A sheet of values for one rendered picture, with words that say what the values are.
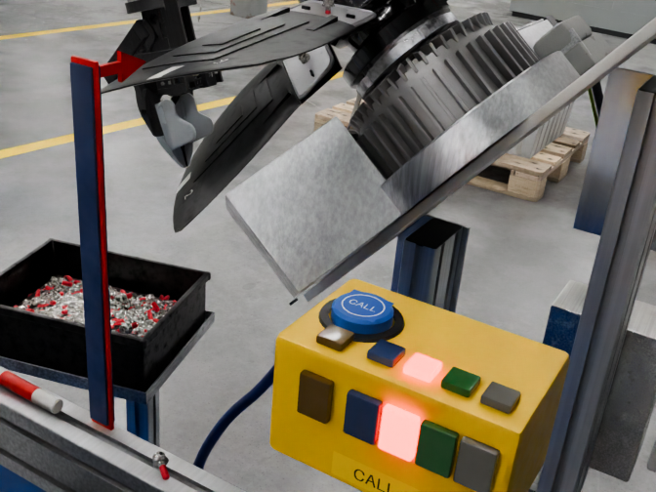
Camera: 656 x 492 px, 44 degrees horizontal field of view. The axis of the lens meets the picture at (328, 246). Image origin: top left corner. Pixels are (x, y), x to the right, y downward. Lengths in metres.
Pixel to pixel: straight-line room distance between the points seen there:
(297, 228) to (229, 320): 1.72
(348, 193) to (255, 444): 1.30
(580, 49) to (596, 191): 0.21
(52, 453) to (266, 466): 1.28
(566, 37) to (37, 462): 0.81
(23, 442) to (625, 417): 0.73
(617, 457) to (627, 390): 0.10
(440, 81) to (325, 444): 0.46
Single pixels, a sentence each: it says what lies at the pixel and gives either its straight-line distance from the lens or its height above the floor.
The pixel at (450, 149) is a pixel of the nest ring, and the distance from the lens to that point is 0.83.
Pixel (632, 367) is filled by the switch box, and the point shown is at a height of 0.79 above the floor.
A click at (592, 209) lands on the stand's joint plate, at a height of 0.98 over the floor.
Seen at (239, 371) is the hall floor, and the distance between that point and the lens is 2.34.
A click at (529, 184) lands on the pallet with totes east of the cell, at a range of 3.75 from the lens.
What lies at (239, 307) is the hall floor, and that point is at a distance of 2.64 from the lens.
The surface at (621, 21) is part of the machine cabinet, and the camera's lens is 8.25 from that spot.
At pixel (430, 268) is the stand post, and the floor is 0.88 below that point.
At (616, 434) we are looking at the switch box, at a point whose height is 0.69.
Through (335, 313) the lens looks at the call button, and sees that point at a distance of 0.52.
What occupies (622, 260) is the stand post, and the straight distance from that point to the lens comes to 0.94.
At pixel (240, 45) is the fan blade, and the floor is 1.18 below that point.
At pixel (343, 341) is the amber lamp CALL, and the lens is 0.49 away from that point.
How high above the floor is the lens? 1.34
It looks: 26 degrees down
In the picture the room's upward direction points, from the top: 5 degrees clockwise
